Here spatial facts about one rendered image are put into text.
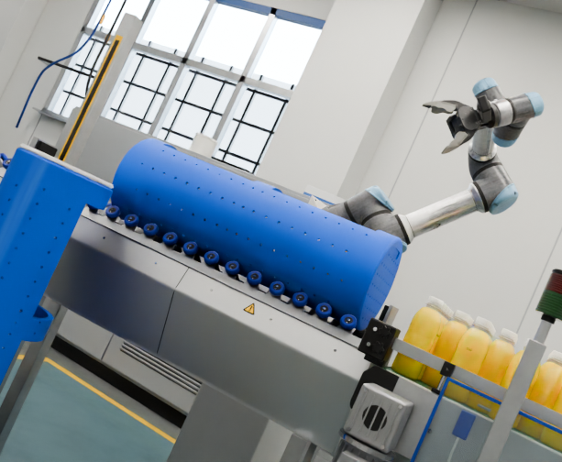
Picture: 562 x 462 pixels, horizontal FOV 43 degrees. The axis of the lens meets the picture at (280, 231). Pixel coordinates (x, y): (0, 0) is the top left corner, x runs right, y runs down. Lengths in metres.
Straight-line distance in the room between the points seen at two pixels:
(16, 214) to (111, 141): 2.72
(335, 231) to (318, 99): 3.28
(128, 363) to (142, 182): 2.17
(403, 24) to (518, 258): 1.80
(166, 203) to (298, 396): 0.69
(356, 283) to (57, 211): 0.82
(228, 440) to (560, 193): 3.05
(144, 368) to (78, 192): 2.31
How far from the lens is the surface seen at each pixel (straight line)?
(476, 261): 4.84
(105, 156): 4.65
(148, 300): 2.13
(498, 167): 2.58
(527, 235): 4.84
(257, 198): 2.05
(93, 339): 4.39
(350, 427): 1.66
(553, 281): 1.61
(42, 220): 1.97
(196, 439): 2.60
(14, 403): 2.58
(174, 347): 2.12
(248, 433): 2.51
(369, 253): 1.91
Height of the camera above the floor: 1.01
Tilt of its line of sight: 3 degrees up
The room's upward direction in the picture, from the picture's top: 24 degrees clockwise
